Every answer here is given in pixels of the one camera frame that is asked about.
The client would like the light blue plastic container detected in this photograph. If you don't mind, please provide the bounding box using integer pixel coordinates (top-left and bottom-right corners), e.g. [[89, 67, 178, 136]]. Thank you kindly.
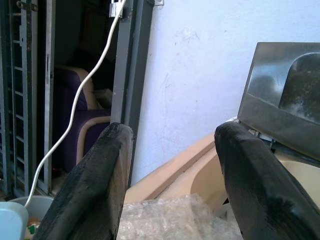
[[0, 201, 30, 240]]

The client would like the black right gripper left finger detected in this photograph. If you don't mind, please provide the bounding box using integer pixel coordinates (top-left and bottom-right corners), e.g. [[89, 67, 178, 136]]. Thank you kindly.
[[33, 122, 134, 240]]

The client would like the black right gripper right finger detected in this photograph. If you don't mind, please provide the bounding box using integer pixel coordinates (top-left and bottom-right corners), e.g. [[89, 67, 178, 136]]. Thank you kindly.
[[214, 121, 320, 240]]

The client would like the grey metal grille gate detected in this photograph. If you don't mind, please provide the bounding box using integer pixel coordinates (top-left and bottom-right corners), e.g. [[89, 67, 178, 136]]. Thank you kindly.
[[0, 0, 56, 198]]

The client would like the grey plastic bucket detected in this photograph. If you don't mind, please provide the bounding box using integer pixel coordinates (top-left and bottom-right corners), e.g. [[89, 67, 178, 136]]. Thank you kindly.
[[7, 195, 55, 240]]

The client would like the grey metal door frame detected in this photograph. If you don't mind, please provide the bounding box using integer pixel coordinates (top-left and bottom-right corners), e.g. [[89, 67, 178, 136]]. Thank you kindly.
[[110, 0, 155, 189]]

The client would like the white power cable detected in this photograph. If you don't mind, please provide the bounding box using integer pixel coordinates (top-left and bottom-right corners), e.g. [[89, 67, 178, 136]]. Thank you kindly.
[[24, 0, 128, 208]]

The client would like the clear bubble wrap sheet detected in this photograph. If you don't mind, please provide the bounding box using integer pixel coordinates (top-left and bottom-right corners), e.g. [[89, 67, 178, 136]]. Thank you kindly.
[[116, 193, 244, 240]]

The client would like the purple and beige sofa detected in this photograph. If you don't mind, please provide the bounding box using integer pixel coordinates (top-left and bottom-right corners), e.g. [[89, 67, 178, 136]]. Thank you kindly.
[[51, 63, 113, 173]]

